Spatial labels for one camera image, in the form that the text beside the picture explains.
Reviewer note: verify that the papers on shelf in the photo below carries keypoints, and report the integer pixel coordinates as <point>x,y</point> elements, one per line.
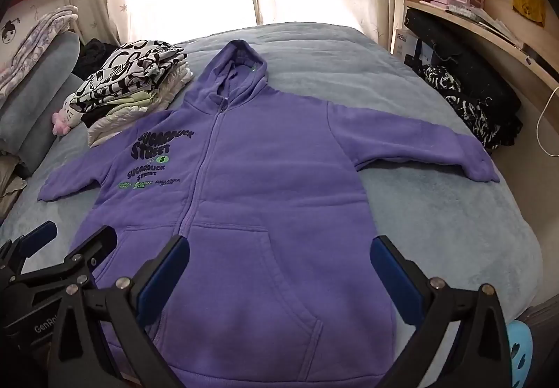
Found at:
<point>489,21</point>

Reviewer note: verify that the beige cloth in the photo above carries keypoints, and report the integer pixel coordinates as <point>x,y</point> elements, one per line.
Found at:
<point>8,182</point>

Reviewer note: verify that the light blue bed blanket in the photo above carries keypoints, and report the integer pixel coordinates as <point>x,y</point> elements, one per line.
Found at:
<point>393,86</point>

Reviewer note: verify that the black white printed folded garment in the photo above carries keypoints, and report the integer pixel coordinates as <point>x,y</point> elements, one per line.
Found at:
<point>126,64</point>

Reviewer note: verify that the pink white plush toy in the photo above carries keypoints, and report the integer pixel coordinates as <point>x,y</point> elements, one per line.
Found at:
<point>61,123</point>

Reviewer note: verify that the black white patterned cloth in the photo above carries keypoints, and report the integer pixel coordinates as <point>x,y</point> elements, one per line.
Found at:
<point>441,80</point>

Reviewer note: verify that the light green folded garment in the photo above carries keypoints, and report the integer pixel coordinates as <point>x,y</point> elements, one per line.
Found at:
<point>131,101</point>

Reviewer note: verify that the blue slipper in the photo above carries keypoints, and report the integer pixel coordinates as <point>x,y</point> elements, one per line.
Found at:
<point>517,348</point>

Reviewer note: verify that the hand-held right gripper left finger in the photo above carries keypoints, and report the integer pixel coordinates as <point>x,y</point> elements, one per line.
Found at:
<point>163,270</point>

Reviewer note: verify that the grey pillow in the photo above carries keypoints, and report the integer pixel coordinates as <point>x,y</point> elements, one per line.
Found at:
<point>39,108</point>

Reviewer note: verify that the white box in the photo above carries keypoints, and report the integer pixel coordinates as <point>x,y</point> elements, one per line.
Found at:
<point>401,43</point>

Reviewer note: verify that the floral purple quilt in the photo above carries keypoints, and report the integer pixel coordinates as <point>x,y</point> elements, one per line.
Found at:
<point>39,34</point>

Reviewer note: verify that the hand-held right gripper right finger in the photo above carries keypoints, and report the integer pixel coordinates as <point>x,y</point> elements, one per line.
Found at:
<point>395,283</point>

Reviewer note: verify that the black bag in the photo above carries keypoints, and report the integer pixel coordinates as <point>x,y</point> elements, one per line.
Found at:
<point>471,64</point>

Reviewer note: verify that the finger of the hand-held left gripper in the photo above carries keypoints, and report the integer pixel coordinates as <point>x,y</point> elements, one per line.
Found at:
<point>98,241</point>
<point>43,233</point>

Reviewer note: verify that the dark cloth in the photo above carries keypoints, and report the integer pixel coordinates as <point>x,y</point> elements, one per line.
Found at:
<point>94,53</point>

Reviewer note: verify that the cream folded garment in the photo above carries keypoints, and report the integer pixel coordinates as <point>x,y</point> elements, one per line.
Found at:
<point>109,128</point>

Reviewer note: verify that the purple zip hoodie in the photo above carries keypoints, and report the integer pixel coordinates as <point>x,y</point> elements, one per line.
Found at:
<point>262,195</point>

